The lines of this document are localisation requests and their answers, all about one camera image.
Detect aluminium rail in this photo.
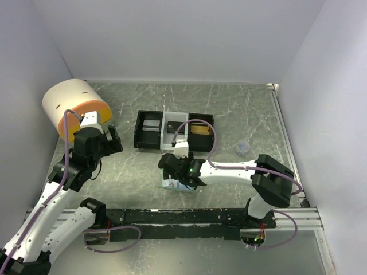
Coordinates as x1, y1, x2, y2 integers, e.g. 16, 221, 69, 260
22, 207, 324, 232
267, 83, 309, 208

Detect black tray bin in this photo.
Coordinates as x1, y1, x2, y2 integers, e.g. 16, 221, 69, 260
188, 113, 214, 152
133, 110, 163, 150

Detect white middle tray bin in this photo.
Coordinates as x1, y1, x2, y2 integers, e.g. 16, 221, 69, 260
160, 111, 189, 151

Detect green card holder wallet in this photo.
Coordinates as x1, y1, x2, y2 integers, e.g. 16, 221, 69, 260
159, 174, 196, 193

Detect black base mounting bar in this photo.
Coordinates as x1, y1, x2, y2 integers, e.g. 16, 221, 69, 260
89, 208, 276, 242

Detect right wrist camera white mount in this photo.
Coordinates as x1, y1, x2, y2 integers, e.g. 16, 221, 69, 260
173, 139, 189, 159

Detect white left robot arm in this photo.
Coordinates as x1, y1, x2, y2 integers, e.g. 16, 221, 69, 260
1, 125, 123, 274

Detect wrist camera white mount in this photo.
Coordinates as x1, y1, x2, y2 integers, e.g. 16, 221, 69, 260
173, 139, 189, 159
80, 111, 103, 132

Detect white VIP credit card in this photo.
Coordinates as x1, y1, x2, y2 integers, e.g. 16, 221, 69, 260
161, 179, 185, 190

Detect gold cards in right bin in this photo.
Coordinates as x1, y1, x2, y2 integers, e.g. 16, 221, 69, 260
190, 122, 212, 135

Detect black cards in middle bin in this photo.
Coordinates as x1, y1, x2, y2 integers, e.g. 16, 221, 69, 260
166, 121, 186, 135

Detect silver cards in left bin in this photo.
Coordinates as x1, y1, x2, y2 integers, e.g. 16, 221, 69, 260
142, 119, 161, 132

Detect aluminium right side rail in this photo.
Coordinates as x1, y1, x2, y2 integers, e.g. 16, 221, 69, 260
267, 83, 309, 208

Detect aluminium front rail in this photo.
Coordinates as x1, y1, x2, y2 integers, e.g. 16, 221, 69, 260
22, 207, 324, 232

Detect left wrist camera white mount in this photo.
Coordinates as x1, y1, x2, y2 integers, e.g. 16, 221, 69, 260
80, 111, 103, 132

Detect small clear plastic cup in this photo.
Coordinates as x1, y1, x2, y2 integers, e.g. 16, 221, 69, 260
235, 140, 251, 156

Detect round drawer cabinet white orange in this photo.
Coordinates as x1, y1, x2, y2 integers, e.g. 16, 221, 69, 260
42, 79, 112, 139

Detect black right tray bin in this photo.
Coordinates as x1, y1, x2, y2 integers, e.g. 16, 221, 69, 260
188, 113, 214, 152

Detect black left tray bin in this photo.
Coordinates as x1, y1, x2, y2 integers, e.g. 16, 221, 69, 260
133, 110, 163, 150

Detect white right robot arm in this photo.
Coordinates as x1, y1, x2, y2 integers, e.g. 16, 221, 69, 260
158, 153, 295, 228

